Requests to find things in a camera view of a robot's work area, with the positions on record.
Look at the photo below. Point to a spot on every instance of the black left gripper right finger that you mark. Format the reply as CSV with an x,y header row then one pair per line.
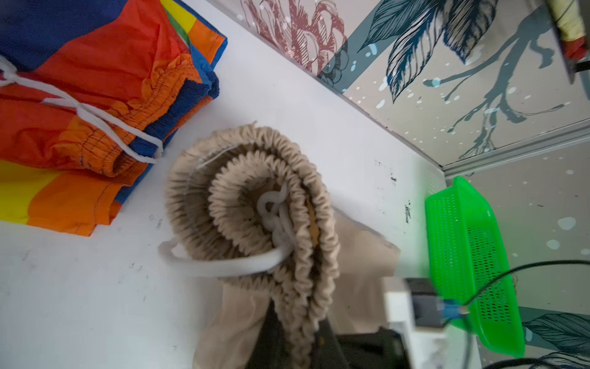
x,y
327,353

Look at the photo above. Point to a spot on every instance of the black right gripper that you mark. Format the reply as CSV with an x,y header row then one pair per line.
x,y
383,349

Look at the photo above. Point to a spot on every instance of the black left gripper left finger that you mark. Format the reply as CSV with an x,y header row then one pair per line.
x,y
270,350

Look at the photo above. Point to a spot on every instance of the beige shorts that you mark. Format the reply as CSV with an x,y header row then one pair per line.
x,y
252,211

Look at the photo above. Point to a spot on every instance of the rainbow striped shorts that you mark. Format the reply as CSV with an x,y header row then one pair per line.
x,y
91,93

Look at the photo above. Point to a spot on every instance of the green plastic tray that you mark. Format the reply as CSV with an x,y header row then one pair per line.
x,y
466,251

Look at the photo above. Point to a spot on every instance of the red cassava chips bag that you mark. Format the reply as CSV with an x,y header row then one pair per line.
x,y
570,26

